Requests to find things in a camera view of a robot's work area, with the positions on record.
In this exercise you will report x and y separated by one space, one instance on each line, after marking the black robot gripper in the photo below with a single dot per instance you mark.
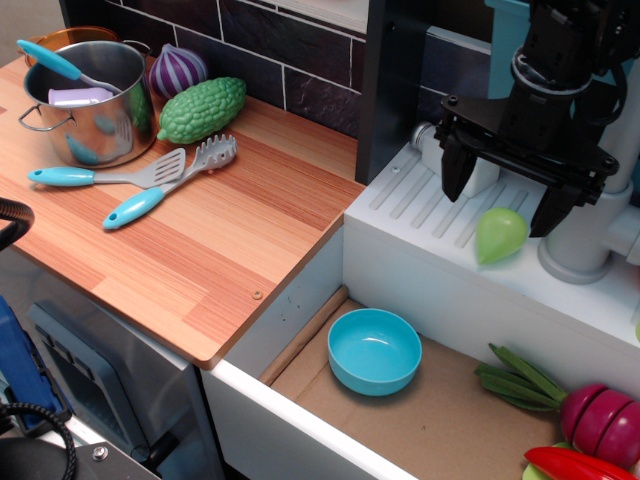
559 158

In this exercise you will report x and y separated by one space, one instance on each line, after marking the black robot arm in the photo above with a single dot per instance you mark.
568 71

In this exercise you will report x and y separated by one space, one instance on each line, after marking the green toy pear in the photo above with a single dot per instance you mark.
500 233

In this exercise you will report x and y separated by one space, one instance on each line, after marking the light blue bowl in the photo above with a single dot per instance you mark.
373 352

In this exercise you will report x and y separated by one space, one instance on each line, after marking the white toy sink unit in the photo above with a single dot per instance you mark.
280 413

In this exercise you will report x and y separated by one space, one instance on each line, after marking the grey toy faucet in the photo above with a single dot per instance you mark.
578 250

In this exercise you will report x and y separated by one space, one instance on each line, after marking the wooden toy radish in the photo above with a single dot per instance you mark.
595 419

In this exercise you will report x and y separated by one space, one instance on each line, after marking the red toy chili pepper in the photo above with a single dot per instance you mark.
587 467

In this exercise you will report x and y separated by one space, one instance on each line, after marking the grey pasta server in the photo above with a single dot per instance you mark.
214 153

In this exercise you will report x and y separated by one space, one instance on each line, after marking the green toy bitter gourd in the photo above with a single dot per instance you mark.
201 110

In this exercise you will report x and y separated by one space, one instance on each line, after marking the wooden counter top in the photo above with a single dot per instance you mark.
199 269

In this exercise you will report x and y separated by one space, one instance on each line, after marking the grey slotted spatula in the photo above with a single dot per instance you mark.
167 168

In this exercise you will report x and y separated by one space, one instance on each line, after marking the purple striped toy onion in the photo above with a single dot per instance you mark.
175 70

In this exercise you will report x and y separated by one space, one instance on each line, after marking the stainless steel pot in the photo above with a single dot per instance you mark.
101 135

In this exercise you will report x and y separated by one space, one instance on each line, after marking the grey toy oven door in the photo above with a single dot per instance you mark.
128 389

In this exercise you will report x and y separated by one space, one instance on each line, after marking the lilac toy cup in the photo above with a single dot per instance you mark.
78 96

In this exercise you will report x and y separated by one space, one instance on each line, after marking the orange transparent pot lid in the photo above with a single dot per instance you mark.
73 35

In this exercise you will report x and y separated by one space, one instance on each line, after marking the blue clamp box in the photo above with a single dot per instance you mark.
29 380

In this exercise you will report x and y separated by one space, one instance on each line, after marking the blue handled ladle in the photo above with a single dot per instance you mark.
61 66

